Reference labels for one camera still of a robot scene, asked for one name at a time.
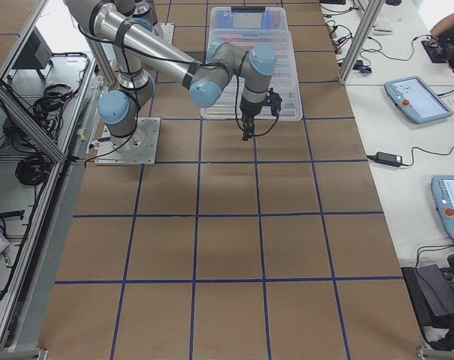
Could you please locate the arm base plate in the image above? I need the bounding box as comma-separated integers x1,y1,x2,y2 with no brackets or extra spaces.
153,23,175,44
95,117,161,166

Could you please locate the black power adapter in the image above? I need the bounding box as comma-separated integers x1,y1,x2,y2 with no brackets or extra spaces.
367,151,403,167

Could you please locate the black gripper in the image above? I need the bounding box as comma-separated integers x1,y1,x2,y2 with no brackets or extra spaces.
239,95,266,141

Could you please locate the aluminium frame post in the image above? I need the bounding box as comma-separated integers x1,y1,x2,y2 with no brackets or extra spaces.
338,0,383,86

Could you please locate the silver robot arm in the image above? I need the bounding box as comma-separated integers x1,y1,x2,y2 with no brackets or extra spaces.
132,0,164,38
65,1,281,154

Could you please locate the clear plastic box lid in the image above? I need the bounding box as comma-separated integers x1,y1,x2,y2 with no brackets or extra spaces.
200,28,303,121

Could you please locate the black box latch handle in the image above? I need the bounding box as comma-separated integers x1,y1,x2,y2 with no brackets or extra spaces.
230,6,266,13

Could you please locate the blue teach pendant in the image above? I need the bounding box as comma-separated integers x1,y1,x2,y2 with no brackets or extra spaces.
431,175,454,242
384,76,453,125

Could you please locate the clear plastic storage box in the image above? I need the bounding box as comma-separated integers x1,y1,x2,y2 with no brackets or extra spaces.
209,6,288,30

